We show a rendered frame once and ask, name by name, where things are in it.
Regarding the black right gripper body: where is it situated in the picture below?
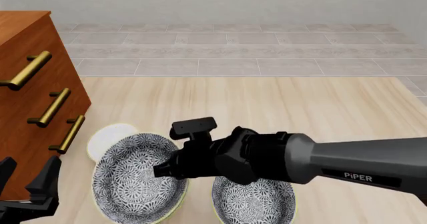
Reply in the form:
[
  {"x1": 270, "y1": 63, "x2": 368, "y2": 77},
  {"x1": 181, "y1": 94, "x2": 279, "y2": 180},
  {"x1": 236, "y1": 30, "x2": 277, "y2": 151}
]
[{"x1": 170, "y1": 139, "x2": 218, "y2": 180}]

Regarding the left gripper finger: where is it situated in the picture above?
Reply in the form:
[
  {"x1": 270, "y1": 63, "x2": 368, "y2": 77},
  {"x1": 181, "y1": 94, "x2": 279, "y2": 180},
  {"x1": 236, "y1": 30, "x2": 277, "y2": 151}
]
[
  {"x1": 0, "y1": 156, "x2": 18, "y2": 194},
  {"x1": 25, "y1": 155, "x2": 63, "y2": 203}
]

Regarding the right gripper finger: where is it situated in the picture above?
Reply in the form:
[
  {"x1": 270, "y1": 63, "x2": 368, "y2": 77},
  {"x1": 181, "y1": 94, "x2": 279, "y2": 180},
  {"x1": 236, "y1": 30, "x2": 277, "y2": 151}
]
[{"x1": 153, "y1": 158, "x2": 179, "y2": 179}]

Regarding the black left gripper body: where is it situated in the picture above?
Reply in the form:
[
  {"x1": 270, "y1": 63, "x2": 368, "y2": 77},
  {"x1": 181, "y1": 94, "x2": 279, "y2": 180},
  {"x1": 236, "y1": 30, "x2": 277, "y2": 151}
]
[{"x1": 0, "y1": 199, "x2": 58, "y2": 221}]

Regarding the patterned black white bowl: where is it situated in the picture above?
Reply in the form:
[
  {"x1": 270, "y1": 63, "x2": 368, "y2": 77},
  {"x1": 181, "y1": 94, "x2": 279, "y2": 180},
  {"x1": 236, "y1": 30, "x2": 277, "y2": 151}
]
[
  {"x1": 211, "y1": 174, "x2": 298, "y2": 224},
  {"x1": 91, "y1": 132, "x2": 191, "y2": 224}
]

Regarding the white round plate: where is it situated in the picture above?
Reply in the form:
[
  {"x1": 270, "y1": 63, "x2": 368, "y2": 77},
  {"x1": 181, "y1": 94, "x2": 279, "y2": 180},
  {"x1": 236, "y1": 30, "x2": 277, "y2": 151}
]
[{"x1": 87, "y1": 123, "x2": 141, "y2": 163}]

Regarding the wooden cabinet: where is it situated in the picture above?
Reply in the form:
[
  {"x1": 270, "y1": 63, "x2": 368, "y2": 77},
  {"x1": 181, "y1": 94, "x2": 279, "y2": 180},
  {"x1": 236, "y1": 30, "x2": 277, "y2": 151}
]
[{"x1": 0, "y1": 10, "x2": 92, "y2": 201}]

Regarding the short brass cabinet handle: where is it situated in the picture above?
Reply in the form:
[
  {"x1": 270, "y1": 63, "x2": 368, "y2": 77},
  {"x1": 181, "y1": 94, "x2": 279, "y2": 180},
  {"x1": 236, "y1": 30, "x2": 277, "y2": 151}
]
[{"x1": 48, "y1": 114, "x2": 86, "y2": 155}]

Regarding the medium brass cabinet handle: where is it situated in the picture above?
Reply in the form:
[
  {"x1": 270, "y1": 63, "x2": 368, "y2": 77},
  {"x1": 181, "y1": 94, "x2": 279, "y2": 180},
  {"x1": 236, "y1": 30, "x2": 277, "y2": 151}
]
[{"x1": 27, "y1": 87, "x2": 72, "y2": 129}]

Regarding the long brass cabinet handle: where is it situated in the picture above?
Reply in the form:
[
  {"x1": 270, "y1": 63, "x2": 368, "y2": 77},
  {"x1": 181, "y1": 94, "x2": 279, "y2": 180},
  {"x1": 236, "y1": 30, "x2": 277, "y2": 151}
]
[{"x1": 0, "y1": 50, "x2": 53, "y2": 92}]

